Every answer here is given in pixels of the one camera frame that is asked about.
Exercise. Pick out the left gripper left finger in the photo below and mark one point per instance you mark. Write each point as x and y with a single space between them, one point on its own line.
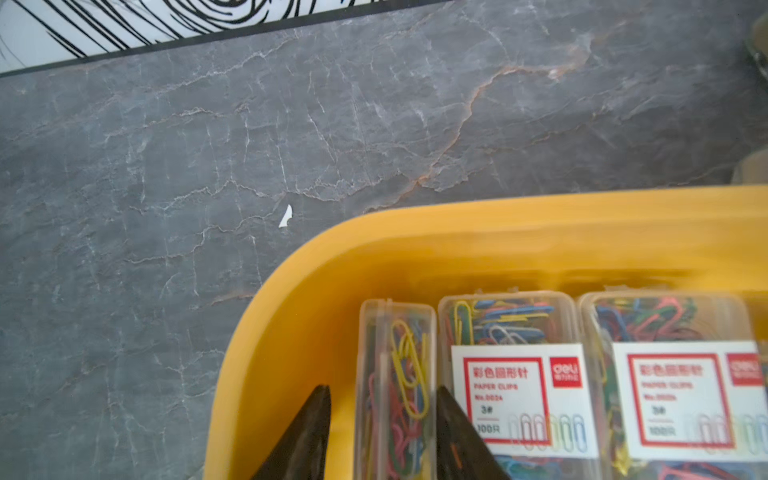
300 453

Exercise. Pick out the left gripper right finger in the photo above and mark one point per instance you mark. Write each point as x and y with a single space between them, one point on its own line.
460 452

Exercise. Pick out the narrow paper clip box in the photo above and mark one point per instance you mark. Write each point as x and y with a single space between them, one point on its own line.
395 417

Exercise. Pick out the yellow plastic tray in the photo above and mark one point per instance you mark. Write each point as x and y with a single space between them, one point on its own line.
301 328

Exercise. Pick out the paper clip box in tray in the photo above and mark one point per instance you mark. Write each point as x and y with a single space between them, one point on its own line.
518 366

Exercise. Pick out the near spice bottle black cap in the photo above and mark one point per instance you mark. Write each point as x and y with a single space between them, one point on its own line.
752 170

